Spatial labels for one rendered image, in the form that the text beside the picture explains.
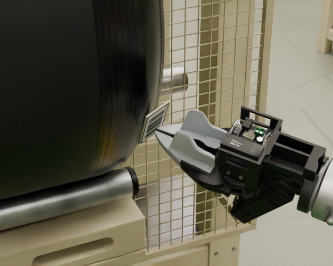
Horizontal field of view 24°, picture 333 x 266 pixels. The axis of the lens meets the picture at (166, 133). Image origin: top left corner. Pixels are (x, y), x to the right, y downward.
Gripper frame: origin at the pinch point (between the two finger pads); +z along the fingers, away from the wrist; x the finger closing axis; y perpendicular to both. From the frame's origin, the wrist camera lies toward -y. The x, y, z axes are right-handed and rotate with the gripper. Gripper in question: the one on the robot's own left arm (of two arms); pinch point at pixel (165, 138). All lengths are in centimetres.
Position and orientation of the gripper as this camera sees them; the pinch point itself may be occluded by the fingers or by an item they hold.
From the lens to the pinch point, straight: 97.3
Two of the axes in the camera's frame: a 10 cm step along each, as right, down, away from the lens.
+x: -4.4, 7.3, -5.2
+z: -8.9, -3.4, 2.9
